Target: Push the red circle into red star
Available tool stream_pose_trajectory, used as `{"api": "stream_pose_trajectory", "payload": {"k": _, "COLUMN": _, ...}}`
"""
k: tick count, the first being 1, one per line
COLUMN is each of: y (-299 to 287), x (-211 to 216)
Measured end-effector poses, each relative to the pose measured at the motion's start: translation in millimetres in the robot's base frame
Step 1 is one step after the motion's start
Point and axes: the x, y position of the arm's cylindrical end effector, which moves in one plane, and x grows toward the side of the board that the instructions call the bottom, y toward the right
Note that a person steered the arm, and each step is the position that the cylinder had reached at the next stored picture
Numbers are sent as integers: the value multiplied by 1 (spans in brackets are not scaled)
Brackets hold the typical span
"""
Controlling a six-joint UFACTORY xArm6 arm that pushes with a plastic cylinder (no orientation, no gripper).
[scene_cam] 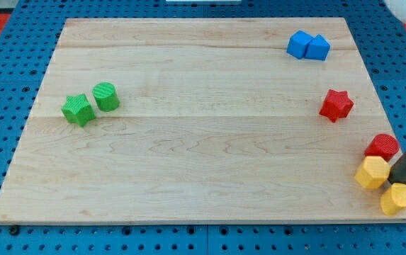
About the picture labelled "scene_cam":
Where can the green star block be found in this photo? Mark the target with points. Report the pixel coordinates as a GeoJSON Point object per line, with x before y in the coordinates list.
{"type": "Point", "coordinates": [78, 110]}

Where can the yellow hexagon block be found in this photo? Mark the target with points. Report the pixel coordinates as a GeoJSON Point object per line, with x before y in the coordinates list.
{"type": "Point", "coordinates": [372, 172]}

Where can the blue cube block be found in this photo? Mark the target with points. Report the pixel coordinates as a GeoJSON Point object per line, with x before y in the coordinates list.
{"type": "Point", "coordinates": [298, 44]}

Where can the green cylinder block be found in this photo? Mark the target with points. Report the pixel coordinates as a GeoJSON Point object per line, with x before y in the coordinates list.
{"type": "Point", "coordinates": [106, 96]}

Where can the blue triangular block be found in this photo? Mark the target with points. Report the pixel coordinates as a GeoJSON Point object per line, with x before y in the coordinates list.
{"type": "Point", "coordinates": [318, 49]}

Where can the red cylinder block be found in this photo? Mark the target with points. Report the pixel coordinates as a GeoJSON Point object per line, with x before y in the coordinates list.
{"type": "Point", "coordinates": [382, 145]}

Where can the red star block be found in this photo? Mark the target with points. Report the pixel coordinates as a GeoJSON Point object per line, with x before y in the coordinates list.
{"type": "Point", "coordinates": [336, 105]}

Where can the wooden board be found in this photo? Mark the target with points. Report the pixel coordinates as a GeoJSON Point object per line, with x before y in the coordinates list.
{"type": "Point", "coordinates": [217, 125]}

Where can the yellow heart block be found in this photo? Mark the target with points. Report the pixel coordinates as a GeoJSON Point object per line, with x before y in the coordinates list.
{"type": "Point", "coordinates": [393, 200]}

